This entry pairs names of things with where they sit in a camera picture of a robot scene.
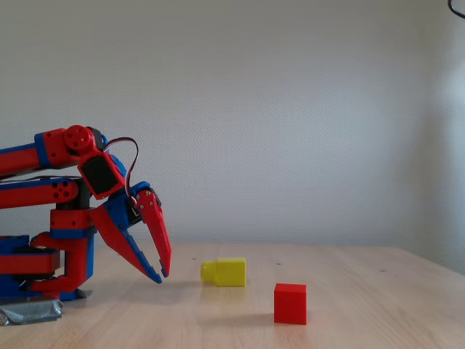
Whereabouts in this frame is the red cube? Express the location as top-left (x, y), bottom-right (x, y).
top-left (273, 283), bottom-right (308, 326)

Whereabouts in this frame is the red and blue robot base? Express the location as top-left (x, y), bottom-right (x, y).
top-left (0, 234), bottom-right (62, 301)

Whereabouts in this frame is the yellow block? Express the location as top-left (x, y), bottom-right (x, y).
top-left (200, 257), bottom-right (248, 288)

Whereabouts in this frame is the red white black gripper wire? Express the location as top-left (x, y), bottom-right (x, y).
top-left (102, 137), bottom-right (140, 204)

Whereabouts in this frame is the black cable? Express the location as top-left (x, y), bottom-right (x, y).
top-left (448, 0), bottom-right (465, 20)

